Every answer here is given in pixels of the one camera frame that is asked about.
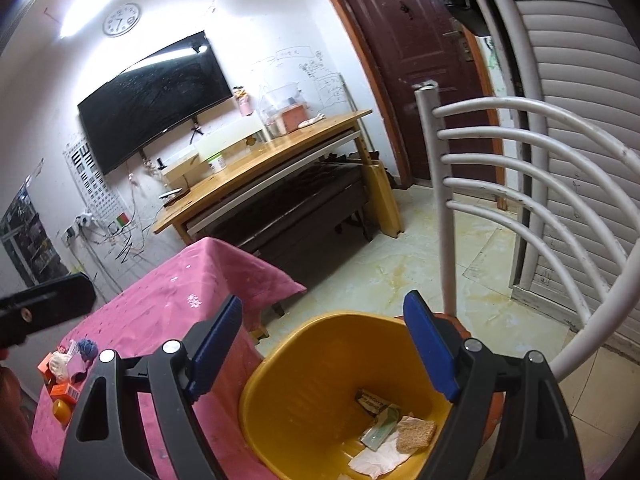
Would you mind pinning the blue yarn ball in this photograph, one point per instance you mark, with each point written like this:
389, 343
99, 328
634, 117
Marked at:
86, 349

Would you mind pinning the pink bottle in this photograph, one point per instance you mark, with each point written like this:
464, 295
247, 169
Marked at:
245, 106

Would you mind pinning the round white wall clock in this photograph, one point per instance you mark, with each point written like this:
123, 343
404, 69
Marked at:
121, 20

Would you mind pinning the dark flat object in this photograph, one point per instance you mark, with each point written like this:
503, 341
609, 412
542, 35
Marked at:
177, 197

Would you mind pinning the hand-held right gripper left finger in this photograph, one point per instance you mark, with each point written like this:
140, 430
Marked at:
215, 345

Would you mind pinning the yellow plastic bin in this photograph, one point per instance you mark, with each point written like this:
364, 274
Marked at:
300, 390

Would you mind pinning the pink wrapper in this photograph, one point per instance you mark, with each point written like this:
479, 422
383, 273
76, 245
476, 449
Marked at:
77, 367

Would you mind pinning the orange box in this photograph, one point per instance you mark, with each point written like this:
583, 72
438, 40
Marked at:
292, 120

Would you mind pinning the cream rectangular box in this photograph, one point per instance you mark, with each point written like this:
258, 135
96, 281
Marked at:
180, 165

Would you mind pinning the white remote control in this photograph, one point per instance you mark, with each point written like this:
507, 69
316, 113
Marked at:
170, 193

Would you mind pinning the white checker pattern chart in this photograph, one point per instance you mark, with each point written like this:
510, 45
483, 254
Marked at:
97, 185

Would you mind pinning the pink star-printed tablecloth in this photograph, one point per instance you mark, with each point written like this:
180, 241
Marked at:
165, 290

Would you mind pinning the black flat television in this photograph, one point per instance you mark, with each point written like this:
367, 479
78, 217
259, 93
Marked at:
155, 100

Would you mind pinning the white metal chair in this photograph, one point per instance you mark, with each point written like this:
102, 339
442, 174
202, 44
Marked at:
525, 160

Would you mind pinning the frosted white plastic container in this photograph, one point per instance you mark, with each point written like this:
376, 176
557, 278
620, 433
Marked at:
230, 137

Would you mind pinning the white power strip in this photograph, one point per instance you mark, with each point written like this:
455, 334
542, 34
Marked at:
86, 221

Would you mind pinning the white cloth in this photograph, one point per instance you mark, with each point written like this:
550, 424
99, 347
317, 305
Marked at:
311, 121

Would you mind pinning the white slatted shutter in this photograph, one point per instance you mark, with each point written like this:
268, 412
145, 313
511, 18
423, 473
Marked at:
580, 110

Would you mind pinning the small dark box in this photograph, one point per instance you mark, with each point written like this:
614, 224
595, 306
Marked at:
372, 401

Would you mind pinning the white crumpled tissue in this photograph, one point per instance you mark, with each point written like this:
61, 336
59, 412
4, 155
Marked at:
61, 364

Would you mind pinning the green packet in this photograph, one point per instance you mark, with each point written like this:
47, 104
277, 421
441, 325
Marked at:
380, 427

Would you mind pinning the wooden desk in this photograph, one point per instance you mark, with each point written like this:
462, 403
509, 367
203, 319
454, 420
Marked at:
260, 160

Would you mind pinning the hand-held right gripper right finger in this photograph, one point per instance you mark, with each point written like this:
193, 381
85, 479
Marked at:
431, 347

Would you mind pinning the white jar green label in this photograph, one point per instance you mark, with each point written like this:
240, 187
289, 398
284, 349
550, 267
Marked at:
216, 164

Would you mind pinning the dark brown door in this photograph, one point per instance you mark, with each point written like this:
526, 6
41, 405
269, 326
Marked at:
415, 50

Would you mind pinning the small orange carton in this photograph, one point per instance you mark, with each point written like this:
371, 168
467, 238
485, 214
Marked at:
65, 393
46, 367

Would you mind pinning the small colour card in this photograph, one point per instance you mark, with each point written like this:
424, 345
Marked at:
121, 220

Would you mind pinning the dark wall poster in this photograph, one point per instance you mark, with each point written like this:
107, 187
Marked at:
30, 235

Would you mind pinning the brown sponge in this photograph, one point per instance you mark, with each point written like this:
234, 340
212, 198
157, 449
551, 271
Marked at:
415, 435

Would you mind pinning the clear plastic container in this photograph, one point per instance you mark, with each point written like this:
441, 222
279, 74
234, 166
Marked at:
272, 105

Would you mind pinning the dark brown bench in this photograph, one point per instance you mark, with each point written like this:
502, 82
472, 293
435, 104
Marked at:
300, 200

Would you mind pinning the white crumpled paper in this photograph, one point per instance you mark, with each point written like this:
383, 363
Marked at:
380, 457

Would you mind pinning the yellow wooden board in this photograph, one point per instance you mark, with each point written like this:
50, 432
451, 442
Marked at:
385, 200

